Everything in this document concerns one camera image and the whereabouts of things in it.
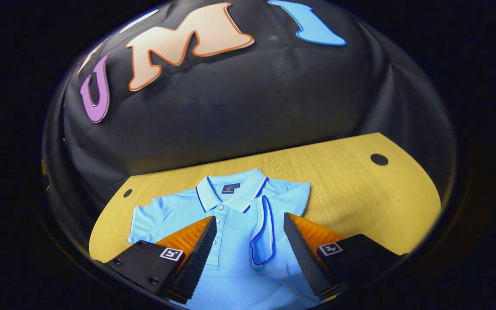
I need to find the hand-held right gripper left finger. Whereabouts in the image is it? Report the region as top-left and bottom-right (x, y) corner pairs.
(104, 215), (217, 304)

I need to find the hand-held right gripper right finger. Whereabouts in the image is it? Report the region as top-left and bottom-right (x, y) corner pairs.
(283, 212), (406, 302)

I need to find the light blue T-shirt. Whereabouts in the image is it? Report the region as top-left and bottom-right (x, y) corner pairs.
(127, 167), (322, 310)

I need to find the black backdrop cloth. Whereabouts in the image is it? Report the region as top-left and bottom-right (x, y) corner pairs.
(43, 0), (459, 259)

